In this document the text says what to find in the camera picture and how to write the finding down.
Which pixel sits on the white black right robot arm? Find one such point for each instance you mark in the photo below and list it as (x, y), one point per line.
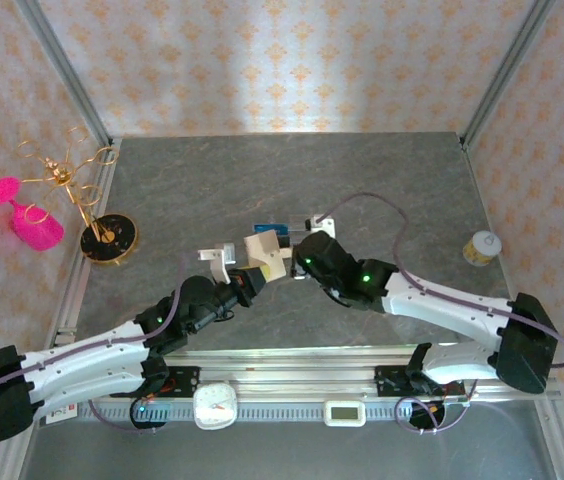
(442, 305)

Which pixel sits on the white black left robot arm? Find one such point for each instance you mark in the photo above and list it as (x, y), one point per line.
(87, 350)

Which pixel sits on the clear acrylic card holder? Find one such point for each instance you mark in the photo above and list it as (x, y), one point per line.
(294, 230)

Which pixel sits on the white red label card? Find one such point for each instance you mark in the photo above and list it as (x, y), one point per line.
(64, 412)

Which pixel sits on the white analog clock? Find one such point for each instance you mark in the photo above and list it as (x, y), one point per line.
(215, 406)

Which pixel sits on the white digital timer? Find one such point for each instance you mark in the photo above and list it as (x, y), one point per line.
(345, 413)

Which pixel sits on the yellow white can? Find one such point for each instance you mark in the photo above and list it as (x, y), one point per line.
(482, 248)

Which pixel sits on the pink wine glass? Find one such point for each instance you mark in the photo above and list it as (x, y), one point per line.
(37, 227)

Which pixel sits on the aluminium side rail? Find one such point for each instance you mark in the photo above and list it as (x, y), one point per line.
(78, 285)

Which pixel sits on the aluminium frame post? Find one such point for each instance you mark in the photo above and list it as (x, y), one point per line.
(66, 70)
(506, 70)

